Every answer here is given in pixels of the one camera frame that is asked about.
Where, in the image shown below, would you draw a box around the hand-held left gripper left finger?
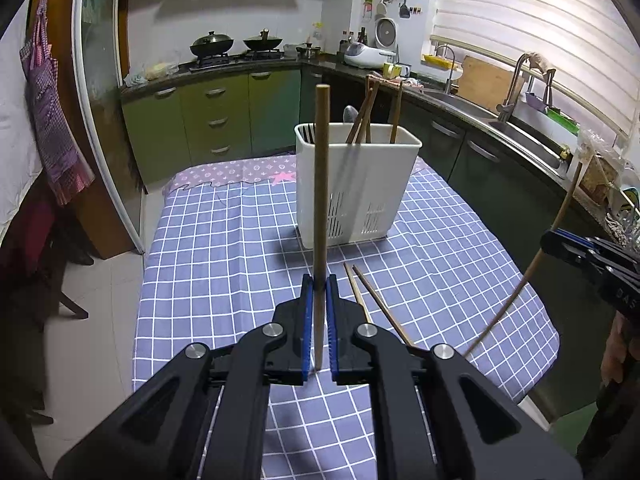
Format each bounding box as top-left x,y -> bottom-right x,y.
52,274 -> 317,480

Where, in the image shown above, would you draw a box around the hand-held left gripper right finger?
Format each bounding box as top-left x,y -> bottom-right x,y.
325,274 -> 583,480

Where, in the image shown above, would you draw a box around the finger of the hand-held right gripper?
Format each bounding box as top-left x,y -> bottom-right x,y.
552,229 -> 599,247
541,232 -> 601,274

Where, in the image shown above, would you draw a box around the white plastic utensil holder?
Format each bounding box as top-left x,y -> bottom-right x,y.
294,121 -> 423,249

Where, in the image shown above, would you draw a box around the person's right forearm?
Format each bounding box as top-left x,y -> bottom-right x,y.
575,380 -> 640,473

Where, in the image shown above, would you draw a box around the person's right hand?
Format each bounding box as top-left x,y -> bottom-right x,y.
601,312 -> 640,386

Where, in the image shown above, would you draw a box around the clear bag of food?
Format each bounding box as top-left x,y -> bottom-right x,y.
570,130 -> 640,216

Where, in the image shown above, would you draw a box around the dark lower kitchen cabinets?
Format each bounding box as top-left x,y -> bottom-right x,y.
300,67 -> 616,421

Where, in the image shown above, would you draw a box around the steel double sink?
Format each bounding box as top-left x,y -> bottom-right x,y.
422,87 -> 571,178

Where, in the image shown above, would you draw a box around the purple checkered tablecloth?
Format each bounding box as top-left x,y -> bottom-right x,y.
131,154 -> 560,480

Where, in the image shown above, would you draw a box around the green plastic tray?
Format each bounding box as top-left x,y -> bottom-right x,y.
545,106 -> 581,133

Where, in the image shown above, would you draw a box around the purple hanging holder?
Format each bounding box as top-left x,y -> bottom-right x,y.
525,72 -> 556,111

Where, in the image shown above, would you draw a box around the tall steel faucet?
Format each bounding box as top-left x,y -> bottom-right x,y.
496,51 -> 551,123

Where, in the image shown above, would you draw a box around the wooden cutting board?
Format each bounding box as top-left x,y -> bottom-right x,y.
457,55 -> 521,113

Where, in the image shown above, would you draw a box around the small steel faucet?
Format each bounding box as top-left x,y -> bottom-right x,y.
434,44 -> 458,95

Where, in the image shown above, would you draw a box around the pink dish cloth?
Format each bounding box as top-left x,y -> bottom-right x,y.
372,75 -> 426,92

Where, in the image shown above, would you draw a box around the yellow sponge tray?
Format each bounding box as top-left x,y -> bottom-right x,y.
422,54 -> 463,70

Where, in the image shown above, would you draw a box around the white window blind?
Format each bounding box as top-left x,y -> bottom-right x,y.
430,0 -> 640,136

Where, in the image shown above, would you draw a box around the green lower kitchen cabinets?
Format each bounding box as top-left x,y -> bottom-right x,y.
120,67 -> 303,196

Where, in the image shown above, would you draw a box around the white rice cooker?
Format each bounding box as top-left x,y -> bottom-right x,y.
344,42 -> 398,69

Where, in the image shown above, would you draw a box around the round white grilled appliance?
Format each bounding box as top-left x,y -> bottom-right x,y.
375,17 -> 400,53

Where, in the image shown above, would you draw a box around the black gas stove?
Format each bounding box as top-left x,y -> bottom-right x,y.
187,50 -> 286,68

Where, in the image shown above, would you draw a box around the dark wooden chair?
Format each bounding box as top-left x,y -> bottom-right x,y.
0,200 -> 96,321

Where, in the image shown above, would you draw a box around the black wok with lid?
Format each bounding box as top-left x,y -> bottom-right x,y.
189,30 -> 235,58
243,28 -> 283,52

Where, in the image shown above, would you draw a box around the plastic bag with yellow food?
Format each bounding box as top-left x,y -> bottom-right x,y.
122,61 -> 178,86

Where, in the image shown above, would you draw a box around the purple checkered apron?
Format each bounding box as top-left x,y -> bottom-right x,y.
19,0 -> 96,207

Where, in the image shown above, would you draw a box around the glass sliding door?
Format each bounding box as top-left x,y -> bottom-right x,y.
71,0 -> 151,256

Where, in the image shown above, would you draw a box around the white hanging sheet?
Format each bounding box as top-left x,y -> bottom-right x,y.
0,10 -> 46,246

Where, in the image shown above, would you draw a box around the brown wooden door frame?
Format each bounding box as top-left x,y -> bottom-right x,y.
27,0 -> 141,261

